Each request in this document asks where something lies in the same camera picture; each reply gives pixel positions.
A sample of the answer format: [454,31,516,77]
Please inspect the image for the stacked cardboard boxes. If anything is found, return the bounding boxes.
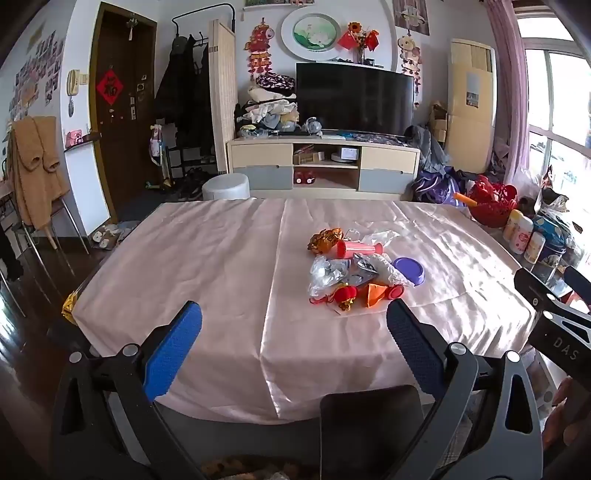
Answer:
[428,102,448,144]

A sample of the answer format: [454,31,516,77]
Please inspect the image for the hanging shell decoration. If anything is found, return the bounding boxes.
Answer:
[399,36,423,109]

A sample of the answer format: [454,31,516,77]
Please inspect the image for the black chair back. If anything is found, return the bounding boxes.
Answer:
[320,385,426,480]

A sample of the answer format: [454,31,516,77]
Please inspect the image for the red fish wall decoration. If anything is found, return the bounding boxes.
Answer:
[245,18,274,75]

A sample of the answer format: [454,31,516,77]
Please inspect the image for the crumpled clear plastic wrapper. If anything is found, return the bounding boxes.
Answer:
[308,256,354,298]

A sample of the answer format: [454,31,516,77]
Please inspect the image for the black television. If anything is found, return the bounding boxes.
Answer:
[295,62,415,137]

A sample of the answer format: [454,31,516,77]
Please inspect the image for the orange plastic cone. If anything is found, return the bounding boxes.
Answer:
[365,282,389,309]

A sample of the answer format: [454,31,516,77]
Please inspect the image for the clear plastic bag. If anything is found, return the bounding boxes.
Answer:
[344,228,400,251]

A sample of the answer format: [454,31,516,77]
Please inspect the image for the grey patterned wrapper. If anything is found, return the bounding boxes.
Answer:
[353,253,411,287]

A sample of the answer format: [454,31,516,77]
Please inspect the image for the blue tin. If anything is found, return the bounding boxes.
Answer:
[536,240,566,282]

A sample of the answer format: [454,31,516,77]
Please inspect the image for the beige standing air conditioner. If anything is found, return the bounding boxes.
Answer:
[445,39,497,174]

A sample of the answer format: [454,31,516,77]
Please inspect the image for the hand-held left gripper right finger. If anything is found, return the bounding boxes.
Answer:
[385,299,546,480]

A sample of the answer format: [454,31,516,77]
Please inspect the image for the purple plastic lid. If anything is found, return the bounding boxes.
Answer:
[392,257,426,288]

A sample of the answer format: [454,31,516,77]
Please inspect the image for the round wall picture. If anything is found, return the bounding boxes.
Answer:
[281,7,355,62]

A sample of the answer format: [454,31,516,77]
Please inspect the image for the small white bottle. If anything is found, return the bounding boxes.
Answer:
[524,231,546,264]

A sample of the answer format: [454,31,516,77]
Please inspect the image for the wall photo collage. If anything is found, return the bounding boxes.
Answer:
[7,30,65,121]

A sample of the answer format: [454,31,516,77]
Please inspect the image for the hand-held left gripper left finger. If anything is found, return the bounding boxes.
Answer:
[48,300,218,480]

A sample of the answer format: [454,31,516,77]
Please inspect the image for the dark coats on rack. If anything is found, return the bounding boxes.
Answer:
[154,34,214,153]

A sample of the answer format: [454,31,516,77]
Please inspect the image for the purple bag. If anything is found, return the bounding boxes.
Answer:
[411,168,467,206]

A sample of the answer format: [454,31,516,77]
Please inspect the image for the brown wooden door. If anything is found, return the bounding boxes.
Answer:
[88,2,158,210]

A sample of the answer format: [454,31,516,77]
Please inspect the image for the beige folding screen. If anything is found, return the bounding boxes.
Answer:
[208,18,238,176]

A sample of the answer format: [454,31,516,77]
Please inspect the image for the red diamond door paper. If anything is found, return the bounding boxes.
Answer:
[96,69,124,106]

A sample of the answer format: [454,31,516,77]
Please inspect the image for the vase with red flags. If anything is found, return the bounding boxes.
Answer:
[337,22,380,64]

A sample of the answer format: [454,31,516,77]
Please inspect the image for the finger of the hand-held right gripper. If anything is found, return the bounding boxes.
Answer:
[514,268,591,321]
[563,265,591,303]

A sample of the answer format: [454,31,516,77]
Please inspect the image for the person's right hand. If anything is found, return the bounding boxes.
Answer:
[542,376,575,455]

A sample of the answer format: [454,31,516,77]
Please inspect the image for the brown coat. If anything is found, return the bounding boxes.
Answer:
[9,115,70,229]

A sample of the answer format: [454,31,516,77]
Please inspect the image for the beige and grey cabinet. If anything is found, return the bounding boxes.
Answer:
[226,134,421,195]

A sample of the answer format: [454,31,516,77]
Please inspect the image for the yellow-capped white bottle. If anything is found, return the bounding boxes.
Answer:
[503,209,525,241]

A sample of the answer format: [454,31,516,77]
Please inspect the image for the children's scooter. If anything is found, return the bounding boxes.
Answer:
[148,124,172,190]

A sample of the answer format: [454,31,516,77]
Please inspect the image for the pink satin tablecloth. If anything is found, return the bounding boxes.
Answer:
[71,198,536,423]

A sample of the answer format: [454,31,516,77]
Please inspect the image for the pile of clothes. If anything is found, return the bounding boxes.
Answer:
[235,73,301,137]

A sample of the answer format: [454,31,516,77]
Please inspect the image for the grey cloth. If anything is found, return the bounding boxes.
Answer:
[406,124,451,176]

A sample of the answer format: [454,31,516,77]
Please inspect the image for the purple curtain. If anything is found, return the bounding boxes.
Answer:
[485,0,529,185]

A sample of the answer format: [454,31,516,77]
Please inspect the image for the orange snack wrapper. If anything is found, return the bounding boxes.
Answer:
[308,227,345,254]

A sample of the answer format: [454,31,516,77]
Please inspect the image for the red plastic basket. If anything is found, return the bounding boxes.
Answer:
[466,175,519,228]

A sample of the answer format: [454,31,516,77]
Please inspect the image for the white round stool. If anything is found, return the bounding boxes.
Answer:
[202,173,251,200]

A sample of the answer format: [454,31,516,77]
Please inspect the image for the yellow crumpled bag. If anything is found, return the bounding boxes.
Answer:
[62,293,84,319]

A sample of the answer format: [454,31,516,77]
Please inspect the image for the small red lantern ornament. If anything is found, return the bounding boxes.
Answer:
[310,285,358,315]

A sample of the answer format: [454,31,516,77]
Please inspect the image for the metal chair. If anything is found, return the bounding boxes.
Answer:
[9,194,90,259]

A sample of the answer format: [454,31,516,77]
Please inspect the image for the window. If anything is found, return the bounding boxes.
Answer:
[517,18,591,259]

